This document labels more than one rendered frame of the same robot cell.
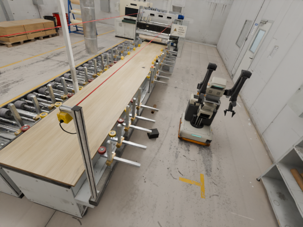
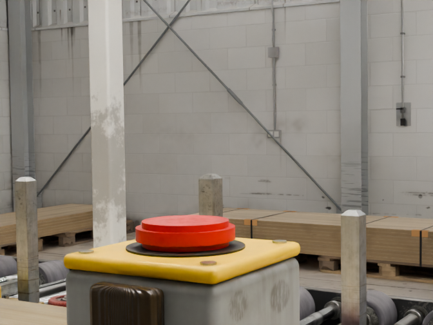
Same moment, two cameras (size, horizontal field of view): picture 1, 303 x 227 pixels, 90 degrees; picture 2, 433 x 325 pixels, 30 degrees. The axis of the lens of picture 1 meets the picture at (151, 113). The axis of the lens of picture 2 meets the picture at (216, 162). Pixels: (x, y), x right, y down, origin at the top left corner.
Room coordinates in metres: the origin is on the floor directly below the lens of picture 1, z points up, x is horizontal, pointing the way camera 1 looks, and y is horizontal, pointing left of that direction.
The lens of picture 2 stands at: (2.78, -0.17, 1.27)
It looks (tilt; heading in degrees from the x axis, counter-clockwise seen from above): 3 degrees down; 114
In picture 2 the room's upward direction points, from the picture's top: 1 degrees counter-clockwise
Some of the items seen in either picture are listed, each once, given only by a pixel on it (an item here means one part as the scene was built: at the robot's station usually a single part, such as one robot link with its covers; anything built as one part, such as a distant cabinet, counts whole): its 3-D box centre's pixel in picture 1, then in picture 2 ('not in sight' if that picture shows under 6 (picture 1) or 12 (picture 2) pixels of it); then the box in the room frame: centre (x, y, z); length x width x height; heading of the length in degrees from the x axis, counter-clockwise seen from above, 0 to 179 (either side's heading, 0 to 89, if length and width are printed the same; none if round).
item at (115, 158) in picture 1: (120, 160); not in sight; (0.94, 0.24, 0.81); 0.43 x 0.03 x 0.04; 83
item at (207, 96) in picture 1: (210, 102); not in sight; (2.14, -0.91, 0.99); 0.28 x 0.16 x 0.22; 82
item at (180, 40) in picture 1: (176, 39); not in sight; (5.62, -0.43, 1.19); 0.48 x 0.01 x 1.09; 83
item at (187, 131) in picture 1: (195, 128); not in sight; (2.43, -0.95, 0.16); 0.67 x 0.64 x 0.25; 172
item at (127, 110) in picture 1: (127, 121); not in sight; (1.41, 0.28, 0.94); 0.04 x 0.04 x 0.48; 83
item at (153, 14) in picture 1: (157, 40); not in sight; (6.08, 0.23, 0.95); 1.65 x 0.70 x 1.90; 83
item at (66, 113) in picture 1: (84, 162); not in sight; (0.61, 0.42, 1.20); 0.15 x 0.12 x 1.00; 173
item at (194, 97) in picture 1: (201, 109); not in sight; (2.52, -0.96, 0.59); 0.55 x 0.34 x 0.83; 82
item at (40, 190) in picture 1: (129, 88); not in sight; (3.15, 0.61, 0.44); 5.10 x 0.69 x 0.87; 173
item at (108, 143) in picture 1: (109, 157); not in sight; (0.91, 0.34, 0.87); 0.04 x 0.04 x 0.48; 83
